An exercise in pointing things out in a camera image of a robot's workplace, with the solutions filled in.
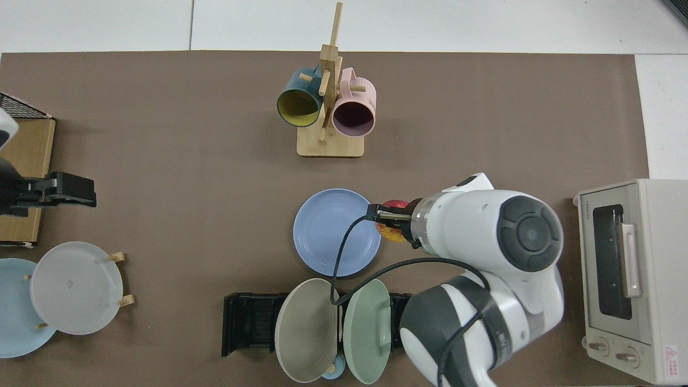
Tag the red yellow apple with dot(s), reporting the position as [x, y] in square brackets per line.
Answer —
[389, 234]

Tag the wooden peg plate rack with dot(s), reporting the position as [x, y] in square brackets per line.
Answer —
[117, 257]

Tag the grey white plate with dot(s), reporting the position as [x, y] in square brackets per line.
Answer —
[75, 287]

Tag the green plate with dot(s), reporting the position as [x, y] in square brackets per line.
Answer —
[365, 333]

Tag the light blue plate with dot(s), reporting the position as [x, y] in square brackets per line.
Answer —
[16, 312]

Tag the beige plate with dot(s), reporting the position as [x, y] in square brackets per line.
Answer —
[306, 333]

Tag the black dish rack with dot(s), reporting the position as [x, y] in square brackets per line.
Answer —
[247, 322]

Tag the brown table cloth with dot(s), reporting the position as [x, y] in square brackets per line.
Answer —
[161, 161]

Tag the wooden cup stand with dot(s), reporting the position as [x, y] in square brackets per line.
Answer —
[330, 145]

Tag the pink cup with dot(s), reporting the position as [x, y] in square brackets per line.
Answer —
[355, 97]

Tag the small blue round thing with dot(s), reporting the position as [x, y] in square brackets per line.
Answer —
[339, 371]

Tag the dark teal cup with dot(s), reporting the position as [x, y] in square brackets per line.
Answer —
[298, 107]

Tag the pale toaster oven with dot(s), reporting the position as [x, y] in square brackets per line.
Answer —
[664, 301]

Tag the dark corner object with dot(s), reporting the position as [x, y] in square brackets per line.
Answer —
[681, 8]

